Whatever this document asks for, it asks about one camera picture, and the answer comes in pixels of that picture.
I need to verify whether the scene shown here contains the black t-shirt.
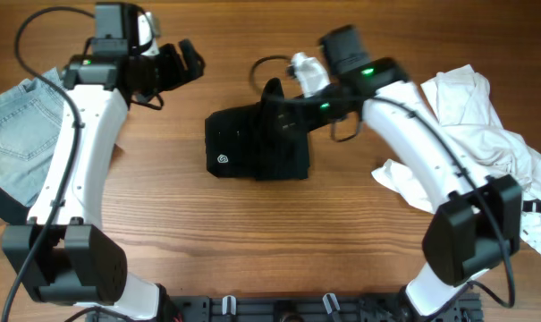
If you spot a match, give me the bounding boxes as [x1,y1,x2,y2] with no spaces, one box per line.
[205,97,309,181]

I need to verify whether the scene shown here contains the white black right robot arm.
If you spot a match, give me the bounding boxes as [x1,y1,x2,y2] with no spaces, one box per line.
[262,25,522,321]

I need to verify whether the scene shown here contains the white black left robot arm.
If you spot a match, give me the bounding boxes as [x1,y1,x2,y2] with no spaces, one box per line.
[2,2,206,321]

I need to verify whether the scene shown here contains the light blue denim jeans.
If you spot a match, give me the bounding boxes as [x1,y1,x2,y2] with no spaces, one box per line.
[0,79,64,207]

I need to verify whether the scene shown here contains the white shirt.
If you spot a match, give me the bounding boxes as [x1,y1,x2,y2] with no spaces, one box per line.
[370,64,541,261]

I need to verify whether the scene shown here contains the black folded garment under jeans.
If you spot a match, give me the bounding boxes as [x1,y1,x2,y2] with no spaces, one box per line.
[0,188,30,225]

